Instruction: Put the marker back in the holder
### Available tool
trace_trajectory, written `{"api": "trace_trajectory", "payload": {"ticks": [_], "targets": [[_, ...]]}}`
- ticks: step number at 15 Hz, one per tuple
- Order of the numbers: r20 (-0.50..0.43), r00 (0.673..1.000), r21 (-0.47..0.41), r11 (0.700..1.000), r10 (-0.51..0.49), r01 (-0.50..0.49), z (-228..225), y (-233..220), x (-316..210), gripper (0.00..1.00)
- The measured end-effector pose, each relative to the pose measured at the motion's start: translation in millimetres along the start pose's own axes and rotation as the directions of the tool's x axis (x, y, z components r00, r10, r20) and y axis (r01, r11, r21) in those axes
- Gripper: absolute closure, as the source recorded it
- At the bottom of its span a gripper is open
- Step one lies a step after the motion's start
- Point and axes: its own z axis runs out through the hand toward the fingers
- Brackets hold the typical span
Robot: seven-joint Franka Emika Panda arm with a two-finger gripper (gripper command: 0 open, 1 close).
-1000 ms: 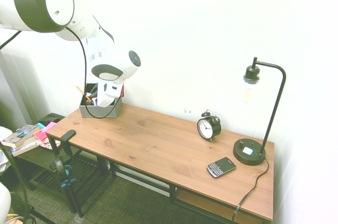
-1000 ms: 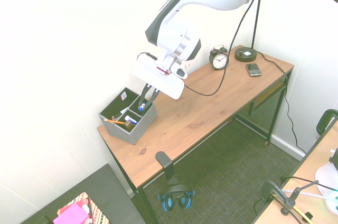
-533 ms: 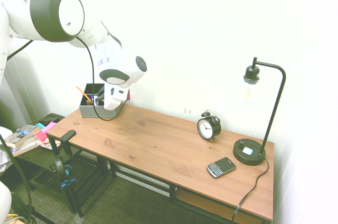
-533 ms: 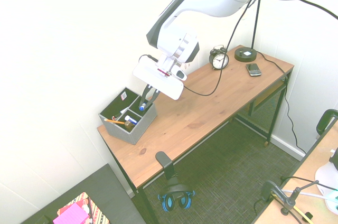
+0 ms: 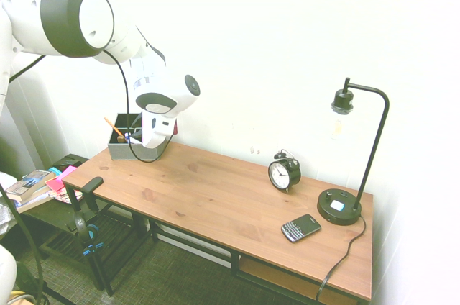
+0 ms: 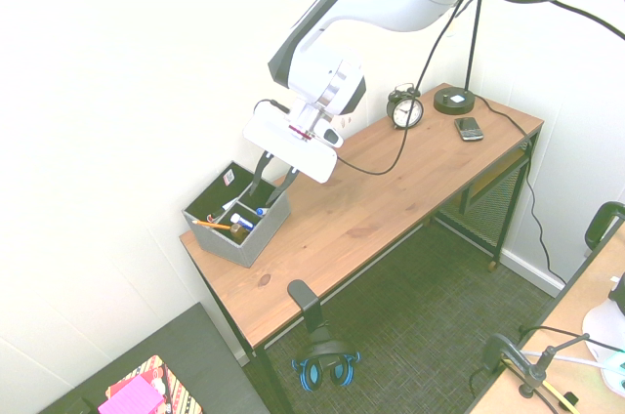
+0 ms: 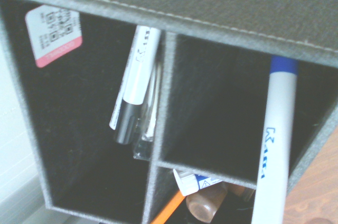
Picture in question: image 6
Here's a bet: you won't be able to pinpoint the black side table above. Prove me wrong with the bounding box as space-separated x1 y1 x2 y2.
36 301 272 414

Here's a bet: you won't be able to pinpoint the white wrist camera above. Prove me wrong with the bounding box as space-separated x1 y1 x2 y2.
319 124 345 149

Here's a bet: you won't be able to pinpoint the yellow black strap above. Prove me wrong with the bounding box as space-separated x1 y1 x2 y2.
507 359 580 413

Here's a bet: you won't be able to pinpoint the black curved hook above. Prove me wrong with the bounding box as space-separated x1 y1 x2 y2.
584 201 625 254

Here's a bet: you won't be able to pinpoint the black metal stand clamp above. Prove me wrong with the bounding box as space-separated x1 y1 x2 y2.
480 333 592 400

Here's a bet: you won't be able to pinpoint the grey fabric holder box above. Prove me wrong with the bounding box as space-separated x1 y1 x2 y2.
182 160 293 269

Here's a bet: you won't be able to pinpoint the white teal power strip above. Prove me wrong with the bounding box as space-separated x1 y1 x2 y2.
598 350 625 391

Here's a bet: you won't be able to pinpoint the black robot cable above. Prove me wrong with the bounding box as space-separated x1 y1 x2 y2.
253 0 625 176

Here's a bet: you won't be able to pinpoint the black alarm clock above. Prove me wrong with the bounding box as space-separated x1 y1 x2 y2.
386 83 425 131

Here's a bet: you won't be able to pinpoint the black blue headphones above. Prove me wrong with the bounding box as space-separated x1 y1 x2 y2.
291 335 362 393

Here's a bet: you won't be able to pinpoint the orange pencil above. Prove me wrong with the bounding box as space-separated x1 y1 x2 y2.
190 218 233 232

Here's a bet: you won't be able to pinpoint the wooden desk shelf board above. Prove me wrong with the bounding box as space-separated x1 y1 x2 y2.
468 149 531 200

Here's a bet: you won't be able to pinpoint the wooden desk black frame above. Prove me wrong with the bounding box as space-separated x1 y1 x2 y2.
179 82 546 414

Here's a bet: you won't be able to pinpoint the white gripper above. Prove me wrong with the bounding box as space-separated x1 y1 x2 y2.
242 100 339 207

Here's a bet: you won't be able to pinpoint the patterned red striped book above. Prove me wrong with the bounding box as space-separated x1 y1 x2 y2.
104 353 204 414

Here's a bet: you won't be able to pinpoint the black desk lamp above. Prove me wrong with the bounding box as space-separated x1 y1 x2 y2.
433 0 487 116

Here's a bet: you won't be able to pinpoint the black headphone hanger clamp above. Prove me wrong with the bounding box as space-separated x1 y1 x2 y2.
286 279 329 352

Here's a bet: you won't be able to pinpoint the light wooden table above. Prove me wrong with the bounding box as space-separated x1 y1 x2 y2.
463 226 625 414

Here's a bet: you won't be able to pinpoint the pink notepad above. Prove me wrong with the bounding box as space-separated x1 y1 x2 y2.
97 374 167 414

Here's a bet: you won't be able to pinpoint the black keypad phone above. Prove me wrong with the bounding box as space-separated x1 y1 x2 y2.
453 116 484 143

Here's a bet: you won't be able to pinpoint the black lamp power cable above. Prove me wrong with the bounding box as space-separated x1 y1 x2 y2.
473 94 567 286

